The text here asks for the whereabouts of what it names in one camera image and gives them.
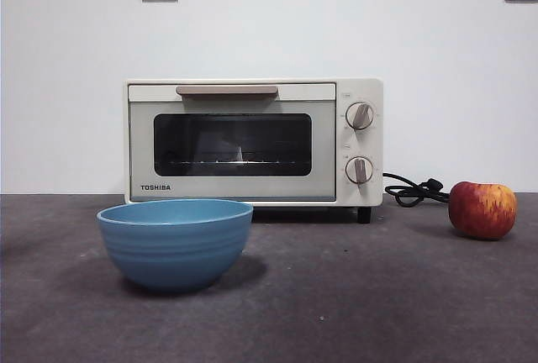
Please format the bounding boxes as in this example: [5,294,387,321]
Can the metal wire oven rack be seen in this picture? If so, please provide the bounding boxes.
[167,159,313,168]

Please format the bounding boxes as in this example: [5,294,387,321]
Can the black oven power cable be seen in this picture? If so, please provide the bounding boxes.
[382,171,453,208]

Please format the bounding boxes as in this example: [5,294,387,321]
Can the blue ribbed bowl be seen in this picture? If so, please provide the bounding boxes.
[96,198,255,295]

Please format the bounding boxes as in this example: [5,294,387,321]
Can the red yellow apple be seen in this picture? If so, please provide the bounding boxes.
[447,181,518,241]

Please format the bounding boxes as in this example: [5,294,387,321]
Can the glass oven door with handle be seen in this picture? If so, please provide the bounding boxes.
[128,82,337,203]

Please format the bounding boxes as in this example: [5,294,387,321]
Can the cream toaster oven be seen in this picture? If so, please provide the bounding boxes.
[123,77,384,224]

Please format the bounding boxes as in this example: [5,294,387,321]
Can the cream oven knob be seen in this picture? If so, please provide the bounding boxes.
[345,155,374,185]
[345,102,376,131]

